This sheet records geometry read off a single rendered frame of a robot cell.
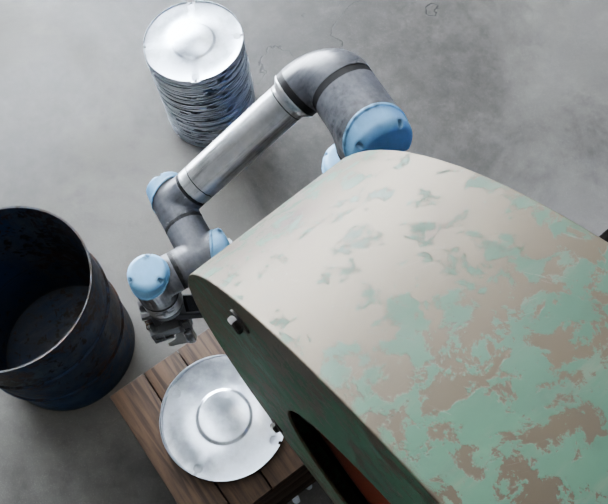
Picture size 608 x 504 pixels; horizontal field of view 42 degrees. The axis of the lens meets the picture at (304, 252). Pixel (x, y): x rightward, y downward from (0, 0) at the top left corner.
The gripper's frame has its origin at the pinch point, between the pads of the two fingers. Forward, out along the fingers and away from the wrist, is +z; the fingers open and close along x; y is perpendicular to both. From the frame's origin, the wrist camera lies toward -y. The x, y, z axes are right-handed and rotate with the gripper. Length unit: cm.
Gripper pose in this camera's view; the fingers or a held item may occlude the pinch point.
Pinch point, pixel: (193, 330)
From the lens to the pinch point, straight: 172.2
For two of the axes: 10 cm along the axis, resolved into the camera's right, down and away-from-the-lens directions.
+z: 0.5, 4.0, 9.1
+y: -9.5, 3.1, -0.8
